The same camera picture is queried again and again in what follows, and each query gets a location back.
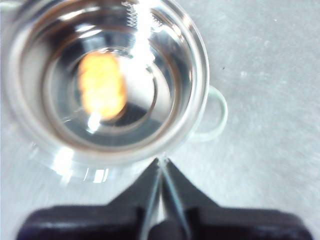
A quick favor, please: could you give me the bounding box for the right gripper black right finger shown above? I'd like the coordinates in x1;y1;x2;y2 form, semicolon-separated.
149;158;314;240

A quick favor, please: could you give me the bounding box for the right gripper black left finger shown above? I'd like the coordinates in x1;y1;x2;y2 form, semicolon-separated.
16;157;161;240

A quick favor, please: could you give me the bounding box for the brown potato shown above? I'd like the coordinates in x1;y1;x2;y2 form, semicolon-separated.
78;51;127;121

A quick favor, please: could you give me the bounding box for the pale green electric pot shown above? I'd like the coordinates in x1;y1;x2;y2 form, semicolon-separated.
0;0;229;168

